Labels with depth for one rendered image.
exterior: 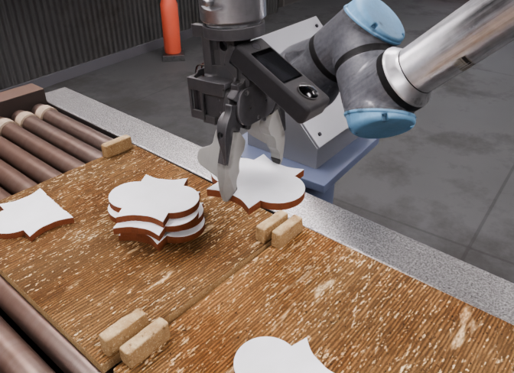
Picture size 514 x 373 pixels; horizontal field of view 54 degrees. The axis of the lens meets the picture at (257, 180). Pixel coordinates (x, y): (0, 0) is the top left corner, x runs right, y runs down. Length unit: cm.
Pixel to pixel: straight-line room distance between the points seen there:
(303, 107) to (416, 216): 201
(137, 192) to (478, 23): 55
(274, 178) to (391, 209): 190
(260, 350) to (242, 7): 37
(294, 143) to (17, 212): 55
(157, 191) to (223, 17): 31
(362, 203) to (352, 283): 186
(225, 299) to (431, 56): 48
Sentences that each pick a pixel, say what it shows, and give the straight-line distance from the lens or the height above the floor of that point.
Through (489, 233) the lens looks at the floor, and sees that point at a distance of 253.
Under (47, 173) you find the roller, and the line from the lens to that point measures 103.
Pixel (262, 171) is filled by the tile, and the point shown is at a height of 106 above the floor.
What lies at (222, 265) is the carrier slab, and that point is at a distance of 71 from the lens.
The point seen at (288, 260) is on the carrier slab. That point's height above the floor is 94.
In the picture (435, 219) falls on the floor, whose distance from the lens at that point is 252.
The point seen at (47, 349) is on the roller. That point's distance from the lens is 70.
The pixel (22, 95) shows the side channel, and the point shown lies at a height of 95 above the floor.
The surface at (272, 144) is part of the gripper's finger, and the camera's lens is 67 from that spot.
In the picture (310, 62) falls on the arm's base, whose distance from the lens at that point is 102.
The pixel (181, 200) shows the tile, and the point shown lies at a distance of 74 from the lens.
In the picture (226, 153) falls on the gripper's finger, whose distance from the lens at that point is 59.
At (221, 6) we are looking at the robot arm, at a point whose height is 128.
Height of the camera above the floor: 141
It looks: 32 degrees down
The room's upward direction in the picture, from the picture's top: straight up
